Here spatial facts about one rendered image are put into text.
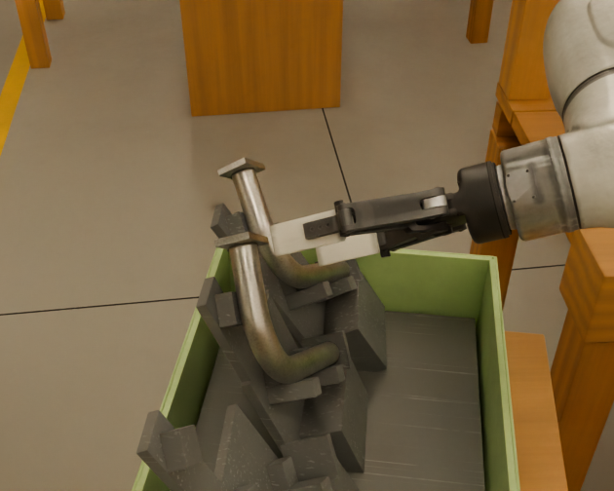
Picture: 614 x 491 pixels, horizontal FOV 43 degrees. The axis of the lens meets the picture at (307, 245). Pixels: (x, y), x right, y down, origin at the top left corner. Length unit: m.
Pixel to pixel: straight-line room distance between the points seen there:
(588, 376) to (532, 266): 1.30
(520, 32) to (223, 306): 1.07
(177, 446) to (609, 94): 0.50
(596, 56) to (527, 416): 0.58
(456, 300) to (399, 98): 2.47
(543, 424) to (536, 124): 0.72
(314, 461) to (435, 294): 0.40
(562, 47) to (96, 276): 2.06
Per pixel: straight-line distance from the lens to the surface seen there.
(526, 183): 0.72
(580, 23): 0.84
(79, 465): 2.16
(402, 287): 1.21
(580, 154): 0.72
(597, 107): 0.76
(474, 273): 1.19
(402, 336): 1.19
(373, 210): 0.69
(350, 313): 1.11
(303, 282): 0.99
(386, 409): 1.10
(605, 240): 1.37
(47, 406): 2.31
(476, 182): 0.73
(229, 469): 0.82
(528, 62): 1.74
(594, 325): 1.36
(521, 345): 1.30
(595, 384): 1.48
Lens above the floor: 1.69
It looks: 39 degrees down
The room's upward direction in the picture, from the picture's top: straight up
